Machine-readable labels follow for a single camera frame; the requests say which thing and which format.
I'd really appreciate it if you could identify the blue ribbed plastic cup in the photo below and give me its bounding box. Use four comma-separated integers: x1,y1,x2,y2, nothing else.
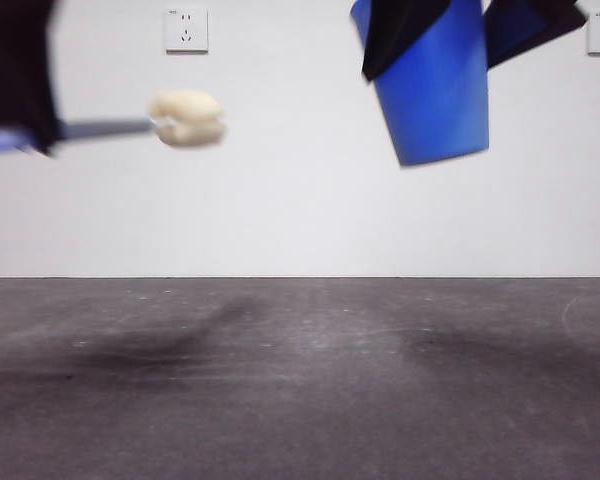
349,0,491,167

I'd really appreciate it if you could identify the grey-handled sponge cup brush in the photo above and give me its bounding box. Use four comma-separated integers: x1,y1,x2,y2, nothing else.
0,88,229,154

